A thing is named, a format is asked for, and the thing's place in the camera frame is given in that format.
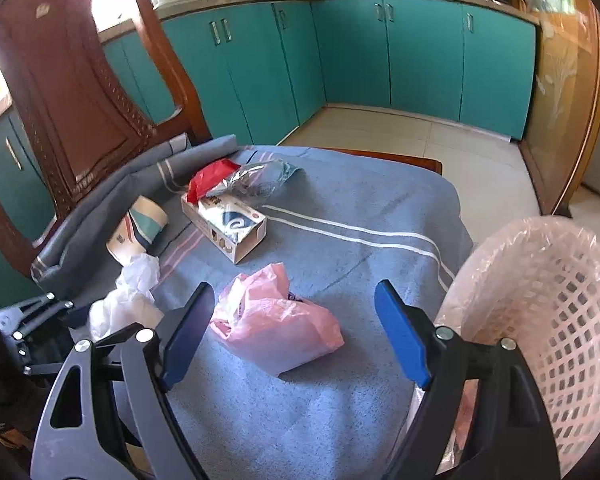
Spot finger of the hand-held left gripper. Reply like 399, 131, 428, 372
19, 342, 88, 378
10, 293, 77, 339

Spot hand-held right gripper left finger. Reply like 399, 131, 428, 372
30, 281, 217, 480

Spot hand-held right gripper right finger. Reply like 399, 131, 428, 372
373, 279, 562, 480

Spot white plastic bag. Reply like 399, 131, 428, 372
88, 287, 167, 344

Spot pink plastic bag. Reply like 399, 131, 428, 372
209, 262, 345, 377

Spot red snack packet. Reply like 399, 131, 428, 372
186, 158, 242, 206

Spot clear green snack wrapper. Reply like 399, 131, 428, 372
207, 160, 304, 199

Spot white crumpled tissue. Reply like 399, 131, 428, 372
117, 252, 162, 304

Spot blue striped blanket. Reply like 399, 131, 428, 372
30, 134, 476, 480

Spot small white cardboard box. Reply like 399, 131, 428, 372
180, 192, 269, 265

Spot printed paper cup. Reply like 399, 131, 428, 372
106, 195, 169, 266

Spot clear plastic bin liner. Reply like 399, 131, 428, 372
407, 216, 600, 480

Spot carved wooden chair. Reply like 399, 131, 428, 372
0, 0, 443, 281

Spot wood framed glass door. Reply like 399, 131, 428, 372
502, 0, 600, 218

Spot teal lower kitchen cabinets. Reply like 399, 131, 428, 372
0, 0, 538, 306

